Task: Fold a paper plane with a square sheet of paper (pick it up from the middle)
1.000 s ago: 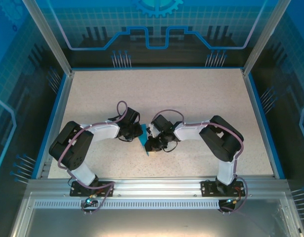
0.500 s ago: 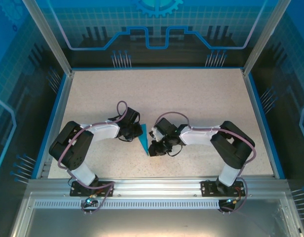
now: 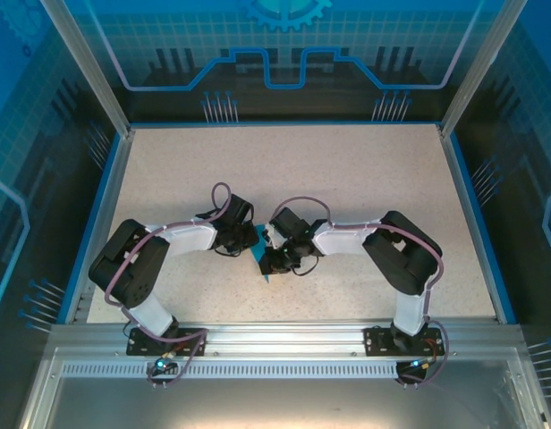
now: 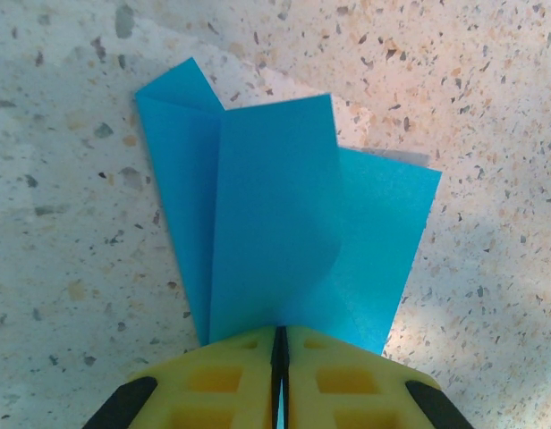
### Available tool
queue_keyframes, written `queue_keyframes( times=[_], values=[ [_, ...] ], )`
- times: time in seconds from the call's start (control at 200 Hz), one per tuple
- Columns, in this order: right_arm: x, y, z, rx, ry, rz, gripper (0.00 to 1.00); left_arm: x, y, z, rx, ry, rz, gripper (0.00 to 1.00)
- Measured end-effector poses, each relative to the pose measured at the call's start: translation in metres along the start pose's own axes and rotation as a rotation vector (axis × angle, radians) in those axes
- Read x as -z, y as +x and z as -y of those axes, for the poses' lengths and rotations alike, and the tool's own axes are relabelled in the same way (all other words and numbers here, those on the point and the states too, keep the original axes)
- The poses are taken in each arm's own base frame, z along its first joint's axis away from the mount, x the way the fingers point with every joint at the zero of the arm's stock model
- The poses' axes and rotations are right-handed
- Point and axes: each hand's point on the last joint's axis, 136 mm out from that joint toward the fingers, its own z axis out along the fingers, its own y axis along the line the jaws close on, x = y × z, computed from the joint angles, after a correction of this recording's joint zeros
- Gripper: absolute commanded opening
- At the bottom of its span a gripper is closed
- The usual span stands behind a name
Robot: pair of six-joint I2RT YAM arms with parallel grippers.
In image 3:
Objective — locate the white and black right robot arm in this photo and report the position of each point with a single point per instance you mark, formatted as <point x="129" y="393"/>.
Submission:
<point x="400" y="254"/>

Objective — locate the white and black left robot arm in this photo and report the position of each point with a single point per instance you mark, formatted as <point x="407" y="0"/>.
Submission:
<point x="123" y="268"/>

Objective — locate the grey metal sheet panel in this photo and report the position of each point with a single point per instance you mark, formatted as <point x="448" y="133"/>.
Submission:
<point x="275" y="406"/>

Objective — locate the aluminium mounting rail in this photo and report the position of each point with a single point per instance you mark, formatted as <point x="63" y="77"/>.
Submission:
<point x="284" y="339"/>

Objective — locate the aluminium rear table rail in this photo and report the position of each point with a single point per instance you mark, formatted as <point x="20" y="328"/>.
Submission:
<point x="284" y="122"/>

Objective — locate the aluminium table rail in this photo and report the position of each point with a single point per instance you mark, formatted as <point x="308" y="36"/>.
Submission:
<point x="284" y="122"/>
<point x="470" y="223"/>
<point x="101" y="223"/>

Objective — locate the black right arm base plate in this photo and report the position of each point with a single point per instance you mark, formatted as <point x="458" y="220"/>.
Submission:
<point x="376" y="342"/>

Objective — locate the aluminium left table rail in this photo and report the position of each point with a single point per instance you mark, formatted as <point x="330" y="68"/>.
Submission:
<point x="101" y="223"/>

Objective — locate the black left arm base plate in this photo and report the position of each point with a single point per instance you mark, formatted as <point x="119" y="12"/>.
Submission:
<point x="137" y="344"/>

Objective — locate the aluminium right table rail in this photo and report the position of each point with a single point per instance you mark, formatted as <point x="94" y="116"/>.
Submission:
<point x="470" y="223"/>

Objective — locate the aluminium left frame post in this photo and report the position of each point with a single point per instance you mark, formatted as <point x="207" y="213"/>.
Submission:
<point x="91" y="67"/>

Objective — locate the aluminium frame post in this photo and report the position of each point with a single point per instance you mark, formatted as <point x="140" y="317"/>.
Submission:
<point x="477" y="67"/>
<point x="91" y="67"/>

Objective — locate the aluminium right frame post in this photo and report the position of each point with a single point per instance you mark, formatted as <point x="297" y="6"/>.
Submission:
<point x="477" y="67"/>

